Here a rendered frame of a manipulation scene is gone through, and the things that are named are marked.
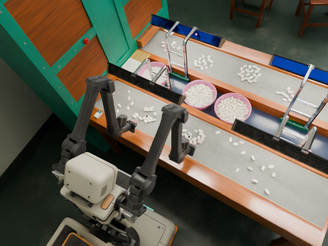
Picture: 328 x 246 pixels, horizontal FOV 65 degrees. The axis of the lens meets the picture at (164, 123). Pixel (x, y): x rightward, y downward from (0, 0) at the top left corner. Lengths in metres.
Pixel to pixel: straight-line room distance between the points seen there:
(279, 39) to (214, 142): 2.10
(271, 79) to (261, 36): 1.50
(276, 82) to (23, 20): 1.76
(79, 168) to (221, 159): 0.98
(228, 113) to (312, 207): 0.80
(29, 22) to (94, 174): 0.93
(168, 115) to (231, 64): 1.19
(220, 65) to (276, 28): 1.66
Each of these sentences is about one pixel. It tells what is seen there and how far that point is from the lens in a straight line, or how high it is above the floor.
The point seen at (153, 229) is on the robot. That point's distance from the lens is 2.18.
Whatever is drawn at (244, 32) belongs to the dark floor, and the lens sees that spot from 3.66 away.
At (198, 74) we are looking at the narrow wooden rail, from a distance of 2.15.
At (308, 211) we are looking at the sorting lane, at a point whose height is 0.74.
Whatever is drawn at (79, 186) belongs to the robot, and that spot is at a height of 1.34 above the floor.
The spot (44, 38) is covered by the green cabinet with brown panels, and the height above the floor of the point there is 1.45.
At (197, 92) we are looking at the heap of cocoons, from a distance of 2.09.
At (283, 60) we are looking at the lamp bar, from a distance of 1.85.
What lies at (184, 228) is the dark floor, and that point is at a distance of 2.43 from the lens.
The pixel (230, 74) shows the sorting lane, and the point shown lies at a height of 0.74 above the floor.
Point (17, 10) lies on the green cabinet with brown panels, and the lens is 1.62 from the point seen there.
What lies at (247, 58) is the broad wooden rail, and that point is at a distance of 2.29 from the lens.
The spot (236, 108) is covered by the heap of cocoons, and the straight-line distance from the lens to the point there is 2.01.
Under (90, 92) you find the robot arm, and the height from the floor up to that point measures 1.42.
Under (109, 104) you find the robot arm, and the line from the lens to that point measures 1.48.
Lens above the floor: 2.41
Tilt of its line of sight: 60 degrees down
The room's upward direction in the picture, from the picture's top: 15 degrees counter-clockwise
